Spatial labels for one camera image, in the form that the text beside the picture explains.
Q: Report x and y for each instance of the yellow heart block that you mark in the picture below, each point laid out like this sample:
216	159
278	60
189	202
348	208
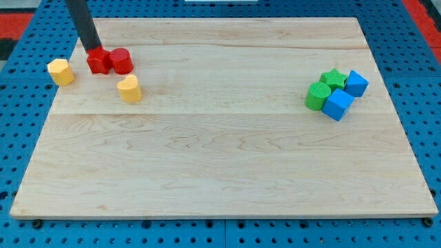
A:
129	89

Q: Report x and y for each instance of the light wooden board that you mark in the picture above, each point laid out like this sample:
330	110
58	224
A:
222	130

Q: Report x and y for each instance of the green cylinder block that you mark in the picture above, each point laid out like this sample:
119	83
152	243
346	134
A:
317	95

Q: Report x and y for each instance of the blue cube block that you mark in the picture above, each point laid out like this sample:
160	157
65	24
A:
337	104

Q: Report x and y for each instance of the red cylinder block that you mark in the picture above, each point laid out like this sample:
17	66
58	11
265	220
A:
121	61

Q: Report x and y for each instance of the green star block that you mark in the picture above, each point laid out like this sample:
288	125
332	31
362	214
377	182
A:
334	79

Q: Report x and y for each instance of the red star block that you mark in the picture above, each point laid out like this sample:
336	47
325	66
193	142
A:
99	60

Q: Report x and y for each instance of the blue triangle block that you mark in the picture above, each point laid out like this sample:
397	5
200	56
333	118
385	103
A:
356	84

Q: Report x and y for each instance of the yellow hexagon block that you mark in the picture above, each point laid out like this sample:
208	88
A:
61	72

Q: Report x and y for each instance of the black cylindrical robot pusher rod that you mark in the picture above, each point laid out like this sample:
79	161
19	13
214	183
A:
83	22

